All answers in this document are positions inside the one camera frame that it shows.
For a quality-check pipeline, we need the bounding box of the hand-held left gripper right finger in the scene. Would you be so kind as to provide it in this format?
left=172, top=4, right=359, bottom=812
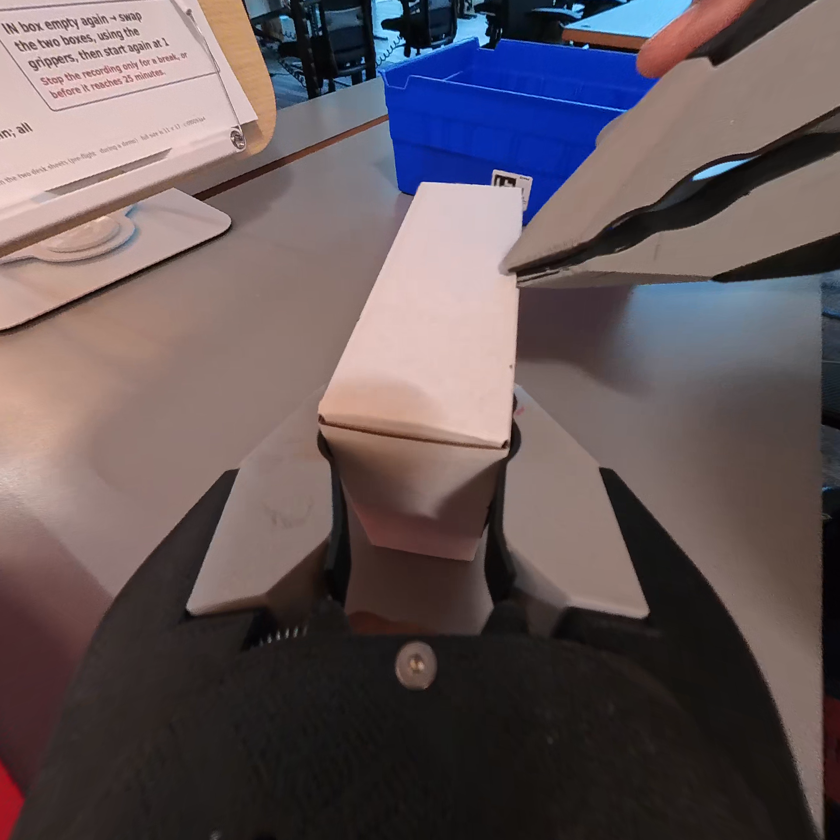
left=484, top=385, right=651, bottom=619

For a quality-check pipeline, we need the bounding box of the blue plastic bin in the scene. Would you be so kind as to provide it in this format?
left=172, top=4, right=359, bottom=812
left=378, top=37, right=661, bottom=228

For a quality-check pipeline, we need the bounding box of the wooden edged desk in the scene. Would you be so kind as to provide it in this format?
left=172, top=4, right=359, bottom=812
left=561, top=0, right=698, bottom=53

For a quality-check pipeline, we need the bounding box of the black white bin tag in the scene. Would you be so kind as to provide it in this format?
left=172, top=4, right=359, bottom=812
left=491, top=168, right=533, bottom=212

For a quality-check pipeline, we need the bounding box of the white cardboard box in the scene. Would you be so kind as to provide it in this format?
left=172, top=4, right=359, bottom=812
left=318, top=182, right=526, bottom=563

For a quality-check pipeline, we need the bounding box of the person's right hand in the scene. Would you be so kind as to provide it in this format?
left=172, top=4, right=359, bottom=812
left=637, top=0, right=752, bottom=81

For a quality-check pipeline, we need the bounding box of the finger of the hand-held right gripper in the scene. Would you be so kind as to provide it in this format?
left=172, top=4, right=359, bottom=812
left=516, top=130, right=840, bottom=291
left=504, top=18, right=840, bottom=275

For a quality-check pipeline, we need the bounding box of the wooden panel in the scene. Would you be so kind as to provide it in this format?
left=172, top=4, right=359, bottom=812
left=197, top=0, right=277, bottom=156

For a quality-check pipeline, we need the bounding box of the black office chair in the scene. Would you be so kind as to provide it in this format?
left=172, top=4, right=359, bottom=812
left=289, top=0, right=379, bottom=101
left=381, top=0, right=460, bottom=57

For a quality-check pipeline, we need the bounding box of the instruction sheet sign stand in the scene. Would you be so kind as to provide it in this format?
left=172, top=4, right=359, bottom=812
left=0, top=0, right=261, bottom=330

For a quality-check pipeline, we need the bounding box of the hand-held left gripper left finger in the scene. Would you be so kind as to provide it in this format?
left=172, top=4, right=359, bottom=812
left=186, top=392, right=352, bottom=616

